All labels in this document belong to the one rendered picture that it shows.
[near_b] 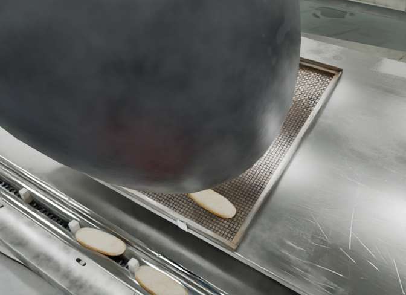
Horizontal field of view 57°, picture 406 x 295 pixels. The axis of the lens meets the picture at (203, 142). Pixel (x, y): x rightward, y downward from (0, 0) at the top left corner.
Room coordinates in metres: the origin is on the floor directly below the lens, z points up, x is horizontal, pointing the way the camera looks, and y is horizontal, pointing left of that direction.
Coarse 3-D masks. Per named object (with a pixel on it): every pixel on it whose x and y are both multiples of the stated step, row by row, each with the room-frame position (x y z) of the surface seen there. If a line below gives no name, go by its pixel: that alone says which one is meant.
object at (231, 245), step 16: (304, 64) 0.78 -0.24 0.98; (320, 64) 0.77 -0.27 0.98; (336, 80) 0.71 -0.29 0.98; (304, 96) 0.68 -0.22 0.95; (304, 112) 0.63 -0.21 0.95; (304, 128) 0.58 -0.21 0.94; (288, 144) 0.55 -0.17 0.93; (288, 160) 0.50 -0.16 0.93; (272, 176) 0.47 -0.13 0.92; (128, 192) 0.46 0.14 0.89; (224, 192) 0.45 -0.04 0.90; (160, 208) 0.41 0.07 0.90; (256, 208) 0.41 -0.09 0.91; (192, 224) 0.39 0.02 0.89; (208, 224) 0.39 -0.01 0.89; (240, 224) 0.38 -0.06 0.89; (224, 240) 0.35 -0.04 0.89; (240, 240) 0.35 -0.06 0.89
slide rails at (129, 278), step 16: (0, 176) 0.54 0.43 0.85; (16, 176) 0.54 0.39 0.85; (0, 192) 0.49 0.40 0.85; (32, 192) 0.49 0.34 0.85; (32, 208) 0.45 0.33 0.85; (64, 208) 0.45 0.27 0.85; (48, 224) 0.42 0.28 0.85; (80, 224) 0.42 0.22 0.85; (96, 224) 0.42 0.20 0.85; (64, 240) 0.38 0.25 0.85; (96, 256) 0.35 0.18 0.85; (128, 256) 0.35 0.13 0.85; (144, 256) 0.35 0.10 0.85; (112, 272) 0.32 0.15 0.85; (128, 272) 0.32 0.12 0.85; (144, 288) 0.29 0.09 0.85; (192, 288) 0.29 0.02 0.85
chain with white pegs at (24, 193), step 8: (0, 184) 0.52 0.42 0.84; (8, 184) 0.52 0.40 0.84; (16, 192) 0.51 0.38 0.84; (24, 192) 0.48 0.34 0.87; (24, 200) 0.47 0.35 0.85; (32, 200) 0.48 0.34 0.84; (40, 208) 0.46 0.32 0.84; (56, 216) 0.44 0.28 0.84; (64, 224) 0.42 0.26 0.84; (72, 224) 0.40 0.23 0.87; (72, 232) 0.40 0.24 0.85; (120, 264) 0.34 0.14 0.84; (128, 264) 0.32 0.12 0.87; (136, 264) 0.32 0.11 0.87
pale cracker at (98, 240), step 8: (80, 232) 0.39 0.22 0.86; (88, 232) 0.39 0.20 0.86; (96, 232) 0.39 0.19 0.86; (104, 232) 0.39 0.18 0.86; (80, 240) 0.38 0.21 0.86; (88, 240) 0.38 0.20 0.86; (96, 240) 0.38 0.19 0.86; (104, 240) 0.37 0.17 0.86; (112, 240) 0.38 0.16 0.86; (120, 240) 0.38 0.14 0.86; (96, 248) 0.36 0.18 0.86; (104, 248) 0.36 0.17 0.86; (112, 248) 0.36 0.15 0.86; (120, 248) 0.36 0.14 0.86
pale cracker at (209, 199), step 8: (200, 192) 0.44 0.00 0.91; (208, 192) 0.44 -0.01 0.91; (200, 200) 0.43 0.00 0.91; (208, 200) 0.42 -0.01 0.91; (216, 200) 0.42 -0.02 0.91; (224, 200) 0.42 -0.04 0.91; (208, 208) 0.41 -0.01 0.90; (216, 208) 0.41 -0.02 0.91; (224, 208) 0.41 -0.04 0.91; (232, 208) 0.41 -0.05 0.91; (224, 216) 0.39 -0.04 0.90; (232, 216) 0.39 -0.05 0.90
